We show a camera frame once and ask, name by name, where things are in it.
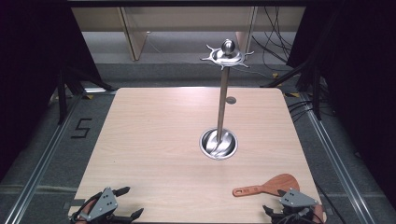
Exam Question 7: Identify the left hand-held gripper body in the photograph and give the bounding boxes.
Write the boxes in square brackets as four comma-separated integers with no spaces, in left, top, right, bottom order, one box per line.
[70,187,126,224]

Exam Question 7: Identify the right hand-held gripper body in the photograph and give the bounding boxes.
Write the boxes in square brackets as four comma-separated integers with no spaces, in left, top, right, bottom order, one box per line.
[270,188,319,224]

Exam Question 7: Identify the wooden rice paddle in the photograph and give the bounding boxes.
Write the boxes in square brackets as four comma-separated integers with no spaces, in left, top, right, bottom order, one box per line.
[232,173,301,198]

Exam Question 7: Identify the steel utensil hook stand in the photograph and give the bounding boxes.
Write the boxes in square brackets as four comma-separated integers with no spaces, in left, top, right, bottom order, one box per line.
[199,38,255,161]

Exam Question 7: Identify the person's left hand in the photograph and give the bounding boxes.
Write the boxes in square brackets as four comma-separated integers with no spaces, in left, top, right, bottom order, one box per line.
[74,199,98,224]

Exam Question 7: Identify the person's right hand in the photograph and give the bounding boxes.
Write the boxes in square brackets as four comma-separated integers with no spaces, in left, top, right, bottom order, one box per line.
[311,203,329,224]

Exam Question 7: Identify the black metal stand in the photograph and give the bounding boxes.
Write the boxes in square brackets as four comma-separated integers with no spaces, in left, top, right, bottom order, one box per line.
[261,57,323,121]
[56,65,117,126]

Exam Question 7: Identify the black curtain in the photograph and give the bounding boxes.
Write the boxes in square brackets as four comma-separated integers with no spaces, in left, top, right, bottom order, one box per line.
[0,0,104,183]
[286,0,396,200]

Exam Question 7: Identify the light wooden desk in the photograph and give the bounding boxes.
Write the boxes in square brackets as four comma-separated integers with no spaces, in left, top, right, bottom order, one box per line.
[70,6,306,63]

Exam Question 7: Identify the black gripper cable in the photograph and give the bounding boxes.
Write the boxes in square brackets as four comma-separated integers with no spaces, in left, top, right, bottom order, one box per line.
[313,179,342,218]

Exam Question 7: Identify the metal floor rail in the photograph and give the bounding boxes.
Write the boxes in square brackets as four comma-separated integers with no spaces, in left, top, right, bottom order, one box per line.
[299,92,376,224]
[2,92,83,224]

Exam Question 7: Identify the black floor cables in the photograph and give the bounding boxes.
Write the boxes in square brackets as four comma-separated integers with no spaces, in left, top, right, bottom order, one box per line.
[287,98,335,123]

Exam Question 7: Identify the hanging black cables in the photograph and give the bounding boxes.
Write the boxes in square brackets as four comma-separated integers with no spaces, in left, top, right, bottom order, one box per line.
[251,6,297,64]

